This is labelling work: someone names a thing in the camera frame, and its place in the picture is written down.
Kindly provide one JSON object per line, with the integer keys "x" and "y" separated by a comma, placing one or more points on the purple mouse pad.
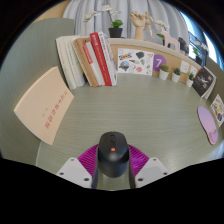
{"x": 208, "y": 125}

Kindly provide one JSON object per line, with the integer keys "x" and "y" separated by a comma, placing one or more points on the white sticker sheet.
{"x": 135, "y": 61}

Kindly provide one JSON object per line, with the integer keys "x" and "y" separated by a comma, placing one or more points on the red spine book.
{"x": 100, "y": 58}

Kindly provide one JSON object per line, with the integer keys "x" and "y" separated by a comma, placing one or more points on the green felt desk divider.
{"x": 26, "y": 56}

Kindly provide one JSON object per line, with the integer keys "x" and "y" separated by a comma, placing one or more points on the small plant in white pot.
{"x": 189, "y": 82}
{"x": 176, "y": 77}
{"x": 163, "y": 75}

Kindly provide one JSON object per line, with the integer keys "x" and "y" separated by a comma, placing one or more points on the dark framed window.
{"x": 200, "y": 36}

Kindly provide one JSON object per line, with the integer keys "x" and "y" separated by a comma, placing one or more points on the white book stack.
{"x": 68, "y": 60}

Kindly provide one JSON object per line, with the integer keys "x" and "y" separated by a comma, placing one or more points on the white orchid behind horses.
{"x": 162, "y": 26}

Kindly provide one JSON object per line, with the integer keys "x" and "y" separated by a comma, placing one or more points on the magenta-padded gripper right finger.
{"x": 151, "y": 170}

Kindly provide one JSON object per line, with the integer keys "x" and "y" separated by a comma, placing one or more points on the black computer mouse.
{"x": 113, "y": 156}

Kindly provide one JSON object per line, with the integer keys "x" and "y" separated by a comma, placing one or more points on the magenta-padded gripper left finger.
{"x": 75, "y": 170}

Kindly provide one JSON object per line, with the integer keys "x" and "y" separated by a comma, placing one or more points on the white wall socket plate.
{"x": 184, "y": 66}
{"x": 193, "y": 70}

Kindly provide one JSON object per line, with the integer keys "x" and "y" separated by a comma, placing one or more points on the tan cover book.
{"x": 82, "y": 60}

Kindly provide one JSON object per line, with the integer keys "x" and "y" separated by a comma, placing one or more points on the white orchid in black pot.
{"x": 115, "y": 32}

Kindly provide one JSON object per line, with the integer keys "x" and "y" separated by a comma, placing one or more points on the large white orchid black pot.
{"x": 199, "y": 59}

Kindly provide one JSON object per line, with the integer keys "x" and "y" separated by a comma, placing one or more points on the pink wooden horse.
{"x": 170, "y": 41}

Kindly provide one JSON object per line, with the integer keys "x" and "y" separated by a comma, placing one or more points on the wooden mannequin figure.
{"x": 149, "y": 23}

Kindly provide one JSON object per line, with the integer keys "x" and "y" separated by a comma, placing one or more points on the black cover book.
{"x": 203, "y": 81}

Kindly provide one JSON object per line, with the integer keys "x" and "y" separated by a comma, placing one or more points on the grey curtain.
{"x": 126, "y": 8}

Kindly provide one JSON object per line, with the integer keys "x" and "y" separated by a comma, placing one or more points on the wooden hand model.
{"x": 137, "y": 25}

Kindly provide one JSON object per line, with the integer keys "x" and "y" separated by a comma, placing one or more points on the purple round number sign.
{"x": 159, "y": 62}

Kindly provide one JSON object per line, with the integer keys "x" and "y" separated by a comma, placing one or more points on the beige booklet with red text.
{"x": 43, "y": 105}

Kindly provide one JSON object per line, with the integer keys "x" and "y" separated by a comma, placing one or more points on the black wooden horse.
{"x": 183, "y": 45}

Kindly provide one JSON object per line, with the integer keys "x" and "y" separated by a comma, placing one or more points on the colourful food sticker sheet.
{"x": 218, "y": 110}

